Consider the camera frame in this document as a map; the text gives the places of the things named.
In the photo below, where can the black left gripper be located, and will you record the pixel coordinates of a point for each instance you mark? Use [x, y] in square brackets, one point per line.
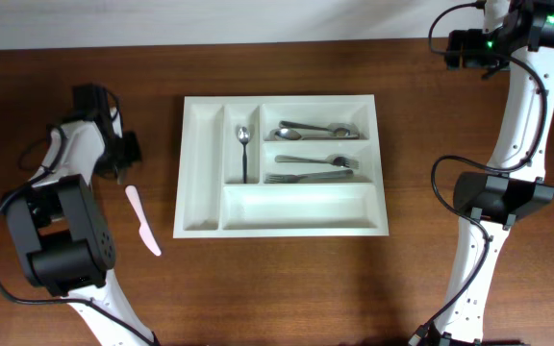
[134, 153]

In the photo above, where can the white plastic cutlery tray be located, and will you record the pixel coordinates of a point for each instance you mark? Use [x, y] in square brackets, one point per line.
[212, 201]

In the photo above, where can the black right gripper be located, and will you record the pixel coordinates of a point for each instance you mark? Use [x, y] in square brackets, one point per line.
[472, 58]

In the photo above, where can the pink plastic knife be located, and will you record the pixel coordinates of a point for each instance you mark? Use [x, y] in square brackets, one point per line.
[144, 229]

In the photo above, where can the small bent metal spoon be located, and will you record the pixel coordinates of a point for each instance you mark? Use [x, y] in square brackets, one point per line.
[244, 137]

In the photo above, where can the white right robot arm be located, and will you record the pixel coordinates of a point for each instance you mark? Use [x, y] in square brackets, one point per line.
[516, 37]

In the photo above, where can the large silver spoon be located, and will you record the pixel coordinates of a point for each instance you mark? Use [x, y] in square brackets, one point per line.
[291, 134]
[336, 129]

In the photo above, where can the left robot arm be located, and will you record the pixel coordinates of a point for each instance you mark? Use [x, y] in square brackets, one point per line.
[61, 237]

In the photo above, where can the silver fork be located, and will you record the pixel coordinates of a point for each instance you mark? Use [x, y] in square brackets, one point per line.
[310, 178]
[337, 161]

